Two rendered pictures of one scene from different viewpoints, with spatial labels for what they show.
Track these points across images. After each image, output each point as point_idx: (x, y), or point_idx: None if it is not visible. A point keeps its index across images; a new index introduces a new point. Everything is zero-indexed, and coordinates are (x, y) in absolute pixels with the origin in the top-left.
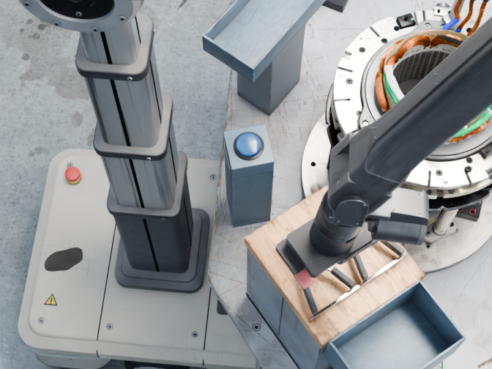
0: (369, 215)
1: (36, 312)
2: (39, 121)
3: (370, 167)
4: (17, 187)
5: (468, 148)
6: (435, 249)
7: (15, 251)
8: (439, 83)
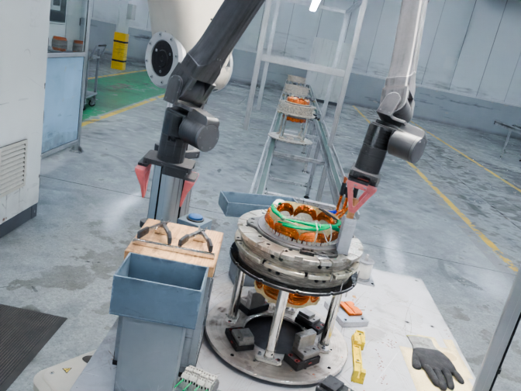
0: (181, 105)
1: (54, 368)
2: None
3: (190, 50)
4: None
5: (294, 244)
6: (257, 364)
7: None
8: None
